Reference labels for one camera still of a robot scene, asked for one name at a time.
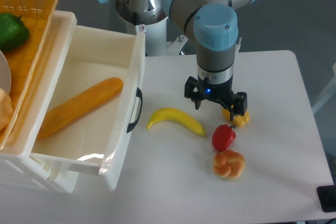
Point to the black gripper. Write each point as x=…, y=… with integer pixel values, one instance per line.
x=198, y=90

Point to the white top drawer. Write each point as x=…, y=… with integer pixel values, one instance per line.
x=97, y=143

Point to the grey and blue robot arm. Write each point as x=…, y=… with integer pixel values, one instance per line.
x=212, y=27

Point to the white drawer cabinet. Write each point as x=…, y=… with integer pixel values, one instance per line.
x=18, y=165

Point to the yellow bell pepper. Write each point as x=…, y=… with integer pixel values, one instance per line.
x=239, y=120

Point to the red bell pepper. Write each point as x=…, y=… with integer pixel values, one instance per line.
x=223, y=137

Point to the yellow banana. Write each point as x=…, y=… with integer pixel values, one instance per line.
x=177, y=116

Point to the knotted bread roll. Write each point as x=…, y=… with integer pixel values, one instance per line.
x=228, y=164

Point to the black device at table edge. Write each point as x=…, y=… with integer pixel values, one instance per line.
x=326, y=195

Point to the orange baguette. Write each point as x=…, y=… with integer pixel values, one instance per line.
x=66, y=113

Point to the orange woven basket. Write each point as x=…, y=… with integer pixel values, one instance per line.
x=36, y=15

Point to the pale bread roll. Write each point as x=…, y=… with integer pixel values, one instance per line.
x=6, y=109

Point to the white plate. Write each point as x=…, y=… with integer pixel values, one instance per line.
x=5, y=72

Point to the green bell pepper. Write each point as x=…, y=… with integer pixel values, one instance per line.
x=14, y=32

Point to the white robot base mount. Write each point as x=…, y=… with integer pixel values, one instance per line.
x=155, y=39

